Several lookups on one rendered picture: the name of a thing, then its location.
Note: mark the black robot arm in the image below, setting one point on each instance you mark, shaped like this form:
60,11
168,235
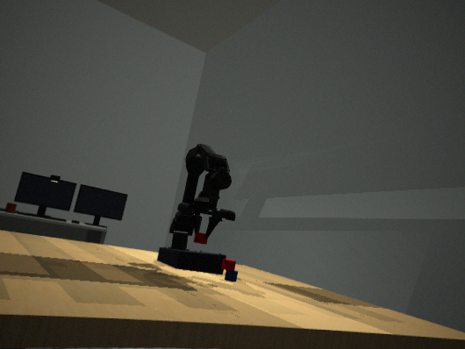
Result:
198,159

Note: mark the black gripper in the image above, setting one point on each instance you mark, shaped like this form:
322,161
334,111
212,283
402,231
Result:
217,215

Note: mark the blue cube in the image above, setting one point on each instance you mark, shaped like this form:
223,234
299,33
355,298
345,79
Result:
231,275

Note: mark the red cube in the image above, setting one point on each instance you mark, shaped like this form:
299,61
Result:
228,264
200,238

